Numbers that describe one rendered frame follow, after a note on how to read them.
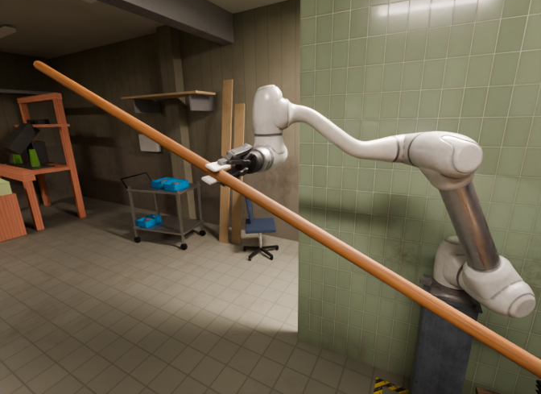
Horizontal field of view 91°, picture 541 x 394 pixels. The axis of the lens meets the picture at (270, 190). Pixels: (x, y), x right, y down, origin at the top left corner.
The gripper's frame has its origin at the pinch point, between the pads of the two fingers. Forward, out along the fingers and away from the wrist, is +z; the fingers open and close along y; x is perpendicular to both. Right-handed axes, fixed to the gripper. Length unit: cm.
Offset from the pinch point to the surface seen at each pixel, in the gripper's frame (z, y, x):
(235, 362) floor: -80, 177, -19
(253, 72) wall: -303, -5, 172
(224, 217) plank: -255, 195, 116
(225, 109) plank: -278, 54, 181
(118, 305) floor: -86, 237, 113
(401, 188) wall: -121, 8, -54
